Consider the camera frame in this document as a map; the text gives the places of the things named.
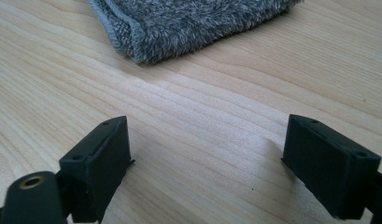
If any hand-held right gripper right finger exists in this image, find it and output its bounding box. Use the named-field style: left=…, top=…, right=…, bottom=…
left=281, top=114, right=382, bottom=220

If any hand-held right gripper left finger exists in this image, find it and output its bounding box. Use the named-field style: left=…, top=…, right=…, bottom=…
left=59, top=115, right=135, bottom=223

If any grey fluffy cloth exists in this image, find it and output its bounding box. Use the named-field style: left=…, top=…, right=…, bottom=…
left=87, top=0, right=304, bottom=65

